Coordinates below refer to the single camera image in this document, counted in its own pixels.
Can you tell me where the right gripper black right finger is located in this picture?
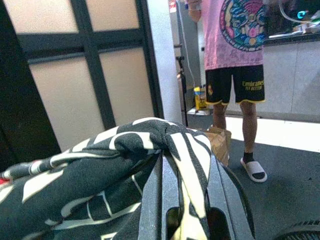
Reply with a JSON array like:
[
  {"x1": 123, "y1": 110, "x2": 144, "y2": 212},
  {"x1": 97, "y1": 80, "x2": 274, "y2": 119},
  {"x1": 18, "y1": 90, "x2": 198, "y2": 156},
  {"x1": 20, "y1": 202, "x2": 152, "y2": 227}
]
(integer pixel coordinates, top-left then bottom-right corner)
[{"x1": 204, "y1": 152, "x2": 256, "y2": 240}]

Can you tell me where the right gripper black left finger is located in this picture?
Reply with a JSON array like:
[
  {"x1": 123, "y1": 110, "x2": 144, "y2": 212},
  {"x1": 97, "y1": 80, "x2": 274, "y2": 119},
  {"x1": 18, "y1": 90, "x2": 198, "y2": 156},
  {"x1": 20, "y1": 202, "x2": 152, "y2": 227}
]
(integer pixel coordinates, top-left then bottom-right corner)
[{"x1": 138, "y1": 151, "x2": 182, "y2": 240}]

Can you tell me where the black and white patterned cloth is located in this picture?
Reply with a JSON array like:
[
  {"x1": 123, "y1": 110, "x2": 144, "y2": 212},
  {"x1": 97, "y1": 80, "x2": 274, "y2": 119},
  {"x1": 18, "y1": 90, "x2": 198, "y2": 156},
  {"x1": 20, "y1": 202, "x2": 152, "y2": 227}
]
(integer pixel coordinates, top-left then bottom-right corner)
[{"x1": 0, "y1": 116, "x2": 214, "y2": 240}]

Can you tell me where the brown paper bag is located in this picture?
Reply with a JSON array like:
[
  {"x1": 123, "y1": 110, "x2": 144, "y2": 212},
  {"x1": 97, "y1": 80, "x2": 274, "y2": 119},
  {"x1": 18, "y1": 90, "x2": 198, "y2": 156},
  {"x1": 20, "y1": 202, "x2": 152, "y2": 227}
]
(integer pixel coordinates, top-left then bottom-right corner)
[{"x1": 199, "y1": 125, "x2": 233, "y2": 168}]

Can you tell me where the dark grey floor mat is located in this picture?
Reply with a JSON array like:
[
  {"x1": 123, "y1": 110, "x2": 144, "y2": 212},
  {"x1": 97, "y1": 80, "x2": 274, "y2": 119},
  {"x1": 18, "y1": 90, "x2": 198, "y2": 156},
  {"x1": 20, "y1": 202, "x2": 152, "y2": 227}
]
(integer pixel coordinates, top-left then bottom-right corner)
[{"x1": 186, "y1": 113, "x2": 320, "y2": 240}]

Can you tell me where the black round ribbed object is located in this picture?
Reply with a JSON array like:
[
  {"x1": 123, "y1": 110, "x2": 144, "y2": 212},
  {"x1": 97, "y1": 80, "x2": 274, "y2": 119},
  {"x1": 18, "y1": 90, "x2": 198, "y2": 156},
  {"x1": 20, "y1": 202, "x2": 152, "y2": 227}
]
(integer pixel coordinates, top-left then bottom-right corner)
[{"x1": 274, "y1": 219, "x2": 320, "y2": 240}]

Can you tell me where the yellow bottle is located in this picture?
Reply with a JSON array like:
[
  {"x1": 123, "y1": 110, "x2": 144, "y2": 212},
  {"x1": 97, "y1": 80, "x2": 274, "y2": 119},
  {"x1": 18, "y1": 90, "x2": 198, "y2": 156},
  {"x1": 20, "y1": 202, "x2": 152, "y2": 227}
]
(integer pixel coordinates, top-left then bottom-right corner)
[{"x1": 193, "y1": 84, "x2": 208, "y2": 112}]

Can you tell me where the black stand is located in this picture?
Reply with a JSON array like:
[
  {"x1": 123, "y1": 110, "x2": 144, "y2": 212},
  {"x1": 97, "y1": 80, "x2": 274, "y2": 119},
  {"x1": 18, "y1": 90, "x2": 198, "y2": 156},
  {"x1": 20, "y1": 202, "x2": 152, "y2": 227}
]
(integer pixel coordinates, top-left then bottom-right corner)
[{"x1": 175, "y1": 55, "x2": 189, "y2": 127}]

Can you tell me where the grey counter with dark top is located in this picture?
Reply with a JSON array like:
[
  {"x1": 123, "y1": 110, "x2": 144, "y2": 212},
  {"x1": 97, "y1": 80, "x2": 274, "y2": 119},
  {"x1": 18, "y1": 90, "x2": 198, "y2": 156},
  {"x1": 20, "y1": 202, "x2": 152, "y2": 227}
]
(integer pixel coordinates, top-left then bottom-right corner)
[{"x1": 261, "y1": 31, "x2": 320, "y2": 124}]

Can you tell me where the black framed frosted glass door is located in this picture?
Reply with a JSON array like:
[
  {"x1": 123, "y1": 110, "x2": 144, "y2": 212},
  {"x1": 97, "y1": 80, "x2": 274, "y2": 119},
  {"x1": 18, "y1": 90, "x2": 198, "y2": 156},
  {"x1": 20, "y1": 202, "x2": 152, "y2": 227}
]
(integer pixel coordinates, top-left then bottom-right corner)
[{"x1": 0, "y1": 0, "x2": 165, "y2": 173}]

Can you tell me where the person in pink shirt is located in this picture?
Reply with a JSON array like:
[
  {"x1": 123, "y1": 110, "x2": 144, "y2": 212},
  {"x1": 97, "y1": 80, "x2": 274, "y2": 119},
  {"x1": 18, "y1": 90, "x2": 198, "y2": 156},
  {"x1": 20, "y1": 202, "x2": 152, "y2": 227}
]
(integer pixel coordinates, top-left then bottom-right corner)
[{"x1": 186, "y1": 0, "x2": 269, "y2": 184}]

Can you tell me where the clear tube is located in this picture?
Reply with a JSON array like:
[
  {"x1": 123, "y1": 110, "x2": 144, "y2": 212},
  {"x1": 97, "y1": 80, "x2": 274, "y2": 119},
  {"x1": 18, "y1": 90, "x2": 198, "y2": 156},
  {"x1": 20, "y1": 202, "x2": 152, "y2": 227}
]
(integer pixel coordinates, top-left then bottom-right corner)
[{"x1": 278, "y1": 0, "x2": 320, "y2": 27}]

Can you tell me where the white hanging cable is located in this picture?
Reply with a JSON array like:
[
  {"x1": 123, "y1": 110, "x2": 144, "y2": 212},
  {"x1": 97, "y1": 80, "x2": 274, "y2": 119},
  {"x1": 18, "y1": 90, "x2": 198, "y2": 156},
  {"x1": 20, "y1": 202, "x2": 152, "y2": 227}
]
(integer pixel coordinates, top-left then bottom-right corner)
[{"x1": 176, "y1": 0, "x2": 196, "y2": 86}]

